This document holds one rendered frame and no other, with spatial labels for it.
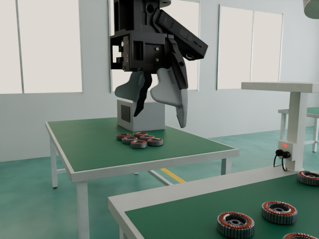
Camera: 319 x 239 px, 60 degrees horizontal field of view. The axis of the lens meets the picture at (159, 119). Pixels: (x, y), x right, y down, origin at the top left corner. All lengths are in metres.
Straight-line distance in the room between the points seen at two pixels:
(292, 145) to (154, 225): 0.84
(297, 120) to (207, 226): 0.80
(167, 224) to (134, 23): 0.70
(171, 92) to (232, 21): 5.67
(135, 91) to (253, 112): 6.01
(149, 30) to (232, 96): 5.62
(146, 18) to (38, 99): 4.17
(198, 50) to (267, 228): 0.68
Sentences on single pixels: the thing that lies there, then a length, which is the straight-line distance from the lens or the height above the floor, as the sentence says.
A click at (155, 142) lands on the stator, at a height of 0.78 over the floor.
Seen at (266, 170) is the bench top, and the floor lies 0.75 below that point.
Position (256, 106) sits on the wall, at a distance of 6.51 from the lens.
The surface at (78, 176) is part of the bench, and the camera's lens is 1.49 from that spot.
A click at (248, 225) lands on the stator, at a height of 0.79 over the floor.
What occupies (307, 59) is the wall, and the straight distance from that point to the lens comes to 7.69.
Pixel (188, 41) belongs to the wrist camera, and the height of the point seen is 1.28.
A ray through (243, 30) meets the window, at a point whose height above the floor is 2.20.
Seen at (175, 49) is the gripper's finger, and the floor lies 1.27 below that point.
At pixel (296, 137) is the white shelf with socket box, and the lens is 1.55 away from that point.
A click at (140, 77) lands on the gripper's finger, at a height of 1.23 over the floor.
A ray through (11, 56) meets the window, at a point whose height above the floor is 1.53.
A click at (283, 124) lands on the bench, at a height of 0.54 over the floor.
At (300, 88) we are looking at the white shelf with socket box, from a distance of 1.18.
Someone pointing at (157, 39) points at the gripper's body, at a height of 1.28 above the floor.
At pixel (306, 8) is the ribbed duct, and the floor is 1.56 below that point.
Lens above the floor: 1.23
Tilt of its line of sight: 9 degrees down
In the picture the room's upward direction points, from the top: straight up
